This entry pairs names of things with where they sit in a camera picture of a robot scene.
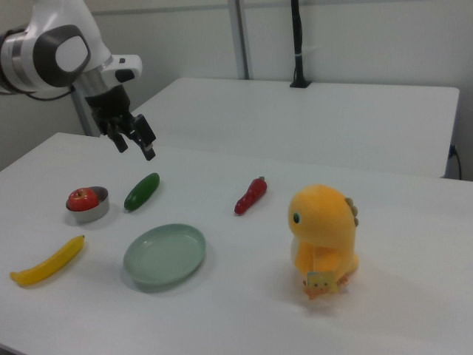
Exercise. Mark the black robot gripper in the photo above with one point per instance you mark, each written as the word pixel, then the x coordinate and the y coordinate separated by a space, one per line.
pixel 111 107

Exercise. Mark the red apple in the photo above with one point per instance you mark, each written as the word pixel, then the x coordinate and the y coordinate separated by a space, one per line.
pixel 83 199

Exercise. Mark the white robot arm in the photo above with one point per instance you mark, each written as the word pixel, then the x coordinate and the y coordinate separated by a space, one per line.
pixel 55 44

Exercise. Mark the grey bowl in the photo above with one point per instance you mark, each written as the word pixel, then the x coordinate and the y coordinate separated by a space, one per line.
pixel 97 214

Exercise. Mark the green cucumber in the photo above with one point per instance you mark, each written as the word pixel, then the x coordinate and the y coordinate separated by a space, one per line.
pixel 142 192

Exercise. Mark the pale green plate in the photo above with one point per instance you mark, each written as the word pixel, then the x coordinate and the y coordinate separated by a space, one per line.
pixel 164 255

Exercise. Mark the red chili pepper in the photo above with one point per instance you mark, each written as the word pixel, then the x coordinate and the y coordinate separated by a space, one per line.
pixel 251 196

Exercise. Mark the yellow banana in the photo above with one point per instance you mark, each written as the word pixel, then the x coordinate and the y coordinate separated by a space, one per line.
pixel 48 264

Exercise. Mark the black pole with clamp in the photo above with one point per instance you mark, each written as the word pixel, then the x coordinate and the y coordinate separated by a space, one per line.
pixel 298 44

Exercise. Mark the orange dinosaur plush toy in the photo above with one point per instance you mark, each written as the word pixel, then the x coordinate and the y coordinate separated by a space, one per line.
pixel 321 225

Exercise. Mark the aluminium frame post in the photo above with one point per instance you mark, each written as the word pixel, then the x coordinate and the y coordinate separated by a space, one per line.
pixel 244 37

